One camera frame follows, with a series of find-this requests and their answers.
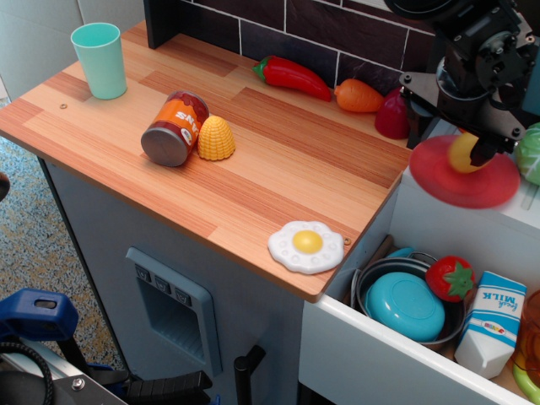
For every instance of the toy milk carton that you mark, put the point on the toy milk carton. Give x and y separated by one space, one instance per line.
491 326

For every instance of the short orange toy carrot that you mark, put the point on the short orange toy carrot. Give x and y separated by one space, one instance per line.
354 95

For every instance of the red toy strawberry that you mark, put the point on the red toy strawberry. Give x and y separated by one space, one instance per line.
451 278

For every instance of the pink plastic plate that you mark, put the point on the pink plastic plate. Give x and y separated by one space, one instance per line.
494 184

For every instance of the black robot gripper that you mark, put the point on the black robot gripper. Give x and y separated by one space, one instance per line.
478 92

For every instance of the grey toy ice dispenser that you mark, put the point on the grey toy ice dispenser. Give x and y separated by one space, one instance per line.
181 316

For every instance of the orange toy soup can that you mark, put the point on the orange toy soup can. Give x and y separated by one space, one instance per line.
174 132

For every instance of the blue clamp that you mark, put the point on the blue clamp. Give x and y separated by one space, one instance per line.
39 315

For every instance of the mint green plastic cup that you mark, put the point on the mint green plastic cup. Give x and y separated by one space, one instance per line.
99 50

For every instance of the black cabinet door handle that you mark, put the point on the black cabinet door handle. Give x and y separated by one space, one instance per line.
244 366

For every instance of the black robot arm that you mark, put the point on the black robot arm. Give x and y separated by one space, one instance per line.
465 23

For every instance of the red toy chili pepper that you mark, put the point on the red toy chili pepper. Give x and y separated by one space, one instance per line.
281 72

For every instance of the orange transparent toy cup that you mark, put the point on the orange transparent toy cup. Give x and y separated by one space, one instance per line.
526 355

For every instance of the dark red toy vegetable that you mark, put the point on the dark red toy vegetable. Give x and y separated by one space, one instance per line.
391 119

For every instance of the blue plastic bowl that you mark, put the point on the blue plastic bowl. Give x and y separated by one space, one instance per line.
405 303

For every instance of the yellow toy corn cob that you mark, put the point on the yellow toy corn cob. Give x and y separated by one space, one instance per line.
216 140

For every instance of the toy fried egg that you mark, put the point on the toy fried egg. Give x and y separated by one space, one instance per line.
306 247

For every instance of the yellow toy potato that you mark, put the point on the yellow toy potato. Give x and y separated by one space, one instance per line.
459 153

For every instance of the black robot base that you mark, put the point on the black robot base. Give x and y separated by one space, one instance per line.
22 387

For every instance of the green toy cabbage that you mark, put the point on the green toy cabbage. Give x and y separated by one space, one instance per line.
527 155

